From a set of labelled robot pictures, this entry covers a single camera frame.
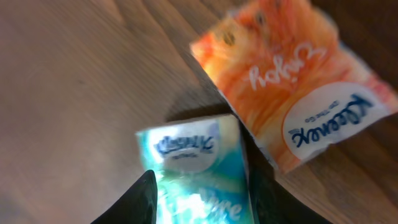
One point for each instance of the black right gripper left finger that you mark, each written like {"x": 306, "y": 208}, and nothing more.
{"x": 138, "y": 205}

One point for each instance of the orange tissue pack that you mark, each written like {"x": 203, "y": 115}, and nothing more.
{"x": 282, "y": 69}

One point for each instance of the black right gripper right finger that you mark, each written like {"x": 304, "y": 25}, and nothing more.
{"x": 272, "y": 204}

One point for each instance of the teal tissue pack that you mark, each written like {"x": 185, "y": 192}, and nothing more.
{"x": 200, "y": 170}

